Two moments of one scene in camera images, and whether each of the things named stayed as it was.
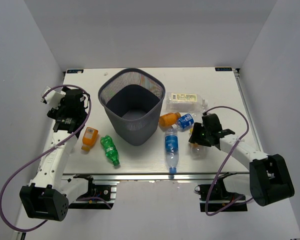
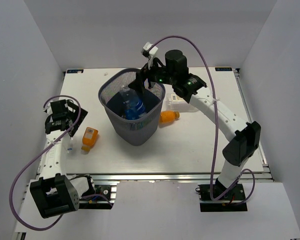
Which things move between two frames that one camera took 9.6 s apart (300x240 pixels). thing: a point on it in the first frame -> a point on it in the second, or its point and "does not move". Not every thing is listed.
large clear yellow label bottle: (185, 102) does not move
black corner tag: (74, 71) does not move
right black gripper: (195, 138) -> (142, 75)
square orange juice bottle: (89, 138) does not move
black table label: (223, 69) does not move
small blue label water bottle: (185, 122) -> (134, 106)
